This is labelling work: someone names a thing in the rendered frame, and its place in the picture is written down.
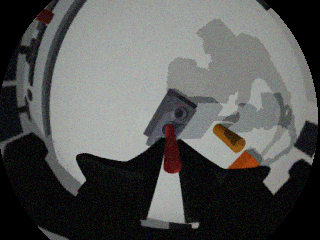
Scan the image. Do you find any dark brown cylinder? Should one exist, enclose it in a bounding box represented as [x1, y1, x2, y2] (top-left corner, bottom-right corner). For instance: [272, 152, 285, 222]
[212, 123, 247, 153]

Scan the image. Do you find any dark red peg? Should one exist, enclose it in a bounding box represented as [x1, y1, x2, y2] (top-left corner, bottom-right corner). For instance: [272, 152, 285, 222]
[163, 124, 183, 173]

